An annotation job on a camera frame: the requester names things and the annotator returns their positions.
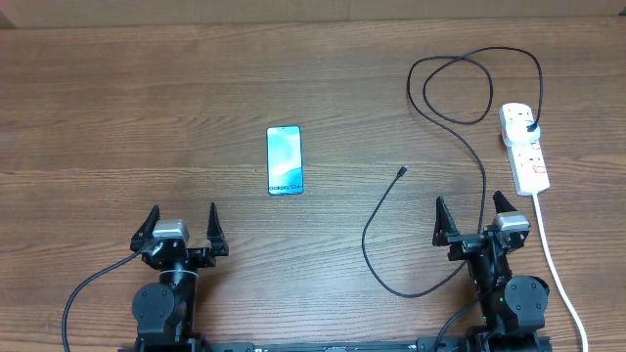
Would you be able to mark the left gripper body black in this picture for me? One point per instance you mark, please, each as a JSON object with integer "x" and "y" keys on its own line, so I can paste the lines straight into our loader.
{"x": 199, "y": 257}

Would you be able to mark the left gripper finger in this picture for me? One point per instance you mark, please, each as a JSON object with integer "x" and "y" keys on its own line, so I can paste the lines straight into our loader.
{"x": 145, "y": 232}
{"x": 214, "y": 233}

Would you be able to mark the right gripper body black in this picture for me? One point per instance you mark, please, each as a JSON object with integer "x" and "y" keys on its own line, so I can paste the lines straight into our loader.
{"x": 462, "y": 247}

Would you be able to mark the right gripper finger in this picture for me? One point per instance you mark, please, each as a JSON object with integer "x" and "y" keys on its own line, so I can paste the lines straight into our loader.
{"x": 445, "y": 228}
{"x": 502, "y": 204}

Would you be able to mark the Samsung Galaxy smartphone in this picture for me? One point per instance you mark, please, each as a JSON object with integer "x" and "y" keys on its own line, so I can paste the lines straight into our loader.
{"x": 284, "y": 160}

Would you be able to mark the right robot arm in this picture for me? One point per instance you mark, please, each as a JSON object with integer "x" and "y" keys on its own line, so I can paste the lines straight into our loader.
{"x": 513, "y": 307}

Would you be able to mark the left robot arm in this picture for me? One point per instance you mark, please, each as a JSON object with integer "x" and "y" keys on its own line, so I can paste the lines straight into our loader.
{"x": 165, "y": 310}

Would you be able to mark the white charger plug adapter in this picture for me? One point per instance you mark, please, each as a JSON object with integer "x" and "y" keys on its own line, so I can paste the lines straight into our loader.
{"x": 516, "y": 133}

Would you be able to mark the white power strip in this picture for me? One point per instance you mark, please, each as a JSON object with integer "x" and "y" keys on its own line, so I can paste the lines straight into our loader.
{"x": 527, "y": 163}

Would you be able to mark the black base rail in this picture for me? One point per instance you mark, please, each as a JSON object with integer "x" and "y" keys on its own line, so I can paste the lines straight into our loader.
{"x": 422, "y": 344}

